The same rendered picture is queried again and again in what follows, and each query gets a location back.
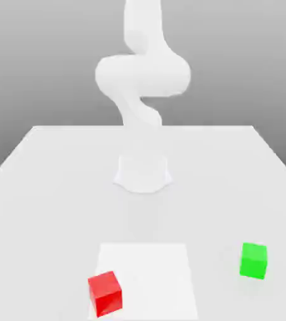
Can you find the small red cube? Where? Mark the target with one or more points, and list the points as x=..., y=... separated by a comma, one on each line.
x=105, y=293

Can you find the small green cube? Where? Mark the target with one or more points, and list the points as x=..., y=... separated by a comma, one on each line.
x=253, y=260

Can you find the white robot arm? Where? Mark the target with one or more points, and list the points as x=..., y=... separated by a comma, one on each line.
x=143, y=75

